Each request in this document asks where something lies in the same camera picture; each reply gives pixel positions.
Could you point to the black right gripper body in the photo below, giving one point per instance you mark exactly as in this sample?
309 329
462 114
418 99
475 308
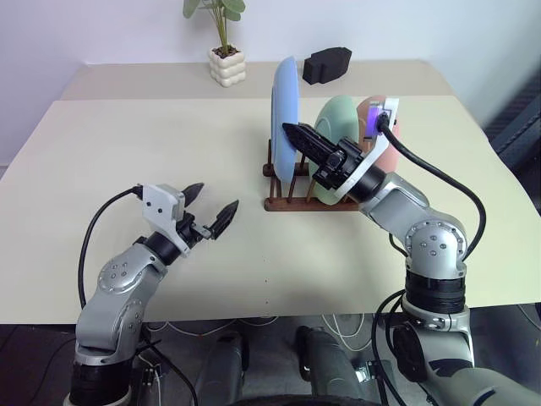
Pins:
342 165

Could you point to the cream bubble plant pot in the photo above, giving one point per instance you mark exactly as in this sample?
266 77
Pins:
228 69

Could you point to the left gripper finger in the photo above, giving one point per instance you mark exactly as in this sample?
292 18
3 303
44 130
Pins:
193 193
224 217

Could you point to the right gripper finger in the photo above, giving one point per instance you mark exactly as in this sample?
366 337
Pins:
313 153
308 134

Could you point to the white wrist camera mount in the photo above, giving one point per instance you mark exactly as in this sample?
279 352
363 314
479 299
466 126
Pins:
158 201
357 175

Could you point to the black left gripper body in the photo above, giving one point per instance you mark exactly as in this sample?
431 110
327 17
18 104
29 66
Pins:
190 228

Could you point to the red plate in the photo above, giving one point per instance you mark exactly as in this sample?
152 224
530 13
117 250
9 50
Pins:
391 162

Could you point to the small black device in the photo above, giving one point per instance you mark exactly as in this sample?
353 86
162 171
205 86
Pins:
152 375

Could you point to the dark rounded shape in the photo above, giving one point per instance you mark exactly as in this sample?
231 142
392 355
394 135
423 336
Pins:
325 363
224 363

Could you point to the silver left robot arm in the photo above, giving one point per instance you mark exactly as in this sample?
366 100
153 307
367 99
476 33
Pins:
114 275

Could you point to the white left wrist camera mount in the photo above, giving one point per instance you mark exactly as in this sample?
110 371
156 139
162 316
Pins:
158 201

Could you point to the green potted plant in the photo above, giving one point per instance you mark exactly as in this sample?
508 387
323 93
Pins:
230 5

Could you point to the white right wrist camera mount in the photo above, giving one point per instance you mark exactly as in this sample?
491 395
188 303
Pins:
357 175

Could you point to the metal bracket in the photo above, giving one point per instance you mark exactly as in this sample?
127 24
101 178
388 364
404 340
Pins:
367 371

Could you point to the blue plate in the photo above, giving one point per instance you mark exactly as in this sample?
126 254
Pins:
283 93

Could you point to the black foam block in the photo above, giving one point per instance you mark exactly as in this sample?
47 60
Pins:
327 65

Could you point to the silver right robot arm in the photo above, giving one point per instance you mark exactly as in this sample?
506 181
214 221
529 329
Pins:
435 245

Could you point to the wooden dish rack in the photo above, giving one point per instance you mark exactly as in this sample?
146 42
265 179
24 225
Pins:
296 206

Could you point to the green plate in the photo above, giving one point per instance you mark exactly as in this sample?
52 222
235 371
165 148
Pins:
338 114

